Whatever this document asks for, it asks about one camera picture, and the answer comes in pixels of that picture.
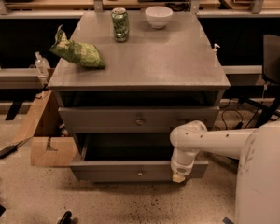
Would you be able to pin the black chair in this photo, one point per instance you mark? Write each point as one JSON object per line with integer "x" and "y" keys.
{"x": 271, "y": 75}

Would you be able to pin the grey top drawer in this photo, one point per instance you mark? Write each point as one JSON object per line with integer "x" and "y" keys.
{"x": 133, "y": 119}

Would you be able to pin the green soda can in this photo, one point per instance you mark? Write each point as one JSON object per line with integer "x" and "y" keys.
{"x": 120, "y": 21}

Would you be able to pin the grey drawer cabinet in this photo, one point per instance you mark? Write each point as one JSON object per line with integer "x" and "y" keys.
{"x": 170, "y": 67}

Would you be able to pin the cardboard box left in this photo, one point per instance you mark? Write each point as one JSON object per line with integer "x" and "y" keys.
{"x": 42, "y": 127}

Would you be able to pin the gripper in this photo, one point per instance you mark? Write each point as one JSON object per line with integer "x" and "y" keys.
{"x": 181, "y": 168}

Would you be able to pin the black object bottom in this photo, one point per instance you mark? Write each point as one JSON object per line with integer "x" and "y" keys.
{"x": 66, "y": 218}

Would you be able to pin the white bowl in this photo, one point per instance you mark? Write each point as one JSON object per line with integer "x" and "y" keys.
{"x": 158, "y": 17}

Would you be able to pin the white pump bottle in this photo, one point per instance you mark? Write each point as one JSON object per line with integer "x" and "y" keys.
{"x": 216, "y": 48}

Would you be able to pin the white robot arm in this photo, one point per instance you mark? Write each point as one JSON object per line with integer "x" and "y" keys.
{"x": 258, "y": 176}

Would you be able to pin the green chip bag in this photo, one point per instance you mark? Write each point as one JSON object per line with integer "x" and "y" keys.
{"x": 83, "y": 54}

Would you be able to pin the grey drawer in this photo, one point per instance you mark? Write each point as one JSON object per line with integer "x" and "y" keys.
{"x": 133, "y": 119}
{"x": 123, "y": 157}

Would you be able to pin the black power adapter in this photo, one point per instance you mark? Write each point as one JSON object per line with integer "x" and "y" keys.
{"x": 7, "y": 151}

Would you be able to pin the clear plastic bottle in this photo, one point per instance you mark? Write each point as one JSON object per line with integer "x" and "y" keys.
{"x": 41, "y": 64}

